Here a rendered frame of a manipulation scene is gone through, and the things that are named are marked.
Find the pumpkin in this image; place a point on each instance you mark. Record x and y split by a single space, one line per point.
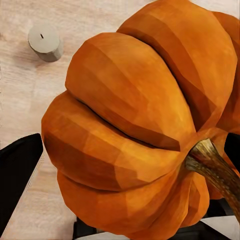
138 136

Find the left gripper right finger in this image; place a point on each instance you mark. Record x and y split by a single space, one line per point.
232 149

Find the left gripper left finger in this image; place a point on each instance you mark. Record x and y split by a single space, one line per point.
17 164

